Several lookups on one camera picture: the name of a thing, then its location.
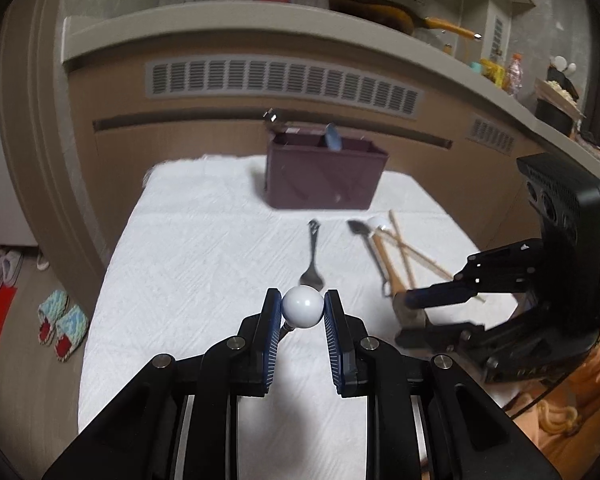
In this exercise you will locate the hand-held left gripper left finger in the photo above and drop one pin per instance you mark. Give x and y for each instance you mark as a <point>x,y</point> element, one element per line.
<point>272,341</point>

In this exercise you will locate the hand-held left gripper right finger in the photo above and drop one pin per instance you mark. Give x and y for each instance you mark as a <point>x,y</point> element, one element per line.
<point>332,341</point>

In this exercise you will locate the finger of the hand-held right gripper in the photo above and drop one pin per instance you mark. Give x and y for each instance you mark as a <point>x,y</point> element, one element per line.
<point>490,272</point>
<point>510,342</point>

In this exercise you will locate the metal fork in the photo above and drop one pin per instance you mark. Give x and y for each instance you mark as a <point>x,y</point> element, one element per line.
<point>311,260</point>

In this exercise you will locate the dark metal spoon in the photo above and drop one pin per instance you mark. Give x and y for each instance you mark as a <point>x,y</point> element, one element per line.
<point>356,227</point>

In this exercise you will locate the purple utensil box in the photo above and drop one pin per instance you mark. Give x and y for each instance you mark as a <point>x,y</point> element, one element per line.
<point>320,180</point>

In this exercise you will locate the orange clothing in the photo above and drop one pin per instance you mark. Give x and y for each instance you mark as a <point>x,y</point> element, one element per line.
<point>575,410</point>

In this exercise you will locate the white towel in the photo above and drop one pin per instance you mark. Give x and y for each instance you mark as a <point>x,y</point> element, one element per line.
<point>195,280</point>

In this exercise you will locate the small grey vent grille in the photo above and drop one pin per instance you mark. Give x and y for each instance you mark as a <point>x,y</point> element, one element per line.
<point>491,134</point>

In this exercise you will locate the black pot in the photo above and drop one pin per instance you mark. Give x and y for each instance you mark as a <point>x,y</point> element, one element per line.
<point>554,112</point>

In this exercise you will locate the orange capped plastic bottle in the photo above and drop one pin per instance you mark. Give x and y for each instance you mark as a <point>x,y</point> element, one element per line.
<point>514,75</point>

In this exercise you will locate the yellow packet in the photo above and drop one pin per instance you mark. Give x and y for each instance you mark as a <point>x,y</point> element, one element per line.
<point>492,71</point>

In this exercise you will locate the blue utensil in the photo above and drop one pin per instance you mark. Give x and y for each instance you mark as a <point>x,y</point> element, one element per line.
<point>332,138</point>

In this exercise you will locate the teal cup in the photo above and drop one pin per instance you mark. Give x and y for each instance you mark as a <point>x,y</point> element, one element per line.
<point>475,66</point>

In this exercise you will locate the white figurine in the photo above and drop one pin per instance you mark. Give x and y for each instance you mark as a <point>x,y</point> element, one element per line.
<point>563,63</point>

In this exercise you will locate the beige kitchen cabinet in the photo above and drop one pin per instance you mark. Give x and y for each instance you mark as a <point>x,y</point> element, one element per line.
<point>205,135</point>

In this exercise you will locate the shiny metal utensil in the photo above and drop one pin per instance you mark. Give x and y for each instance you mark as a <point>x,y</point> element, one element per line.
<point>270,116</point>

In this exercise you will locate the long grey vent grille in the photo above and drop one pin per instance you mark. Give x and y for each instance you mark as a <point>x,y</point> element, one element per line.
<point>280,85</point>

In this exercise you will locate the white shoes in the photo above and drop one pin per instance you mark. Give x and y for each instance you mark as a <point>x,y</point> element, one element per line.
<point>2,267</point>

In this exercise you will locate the yellow frying pan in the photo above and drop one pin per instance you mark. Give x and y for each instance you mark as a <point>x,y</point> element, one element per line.
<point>375,7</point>

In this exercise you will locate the grey countertop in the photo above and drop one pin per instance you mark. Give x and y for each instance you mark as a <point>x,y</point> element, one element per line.
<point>260,25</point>

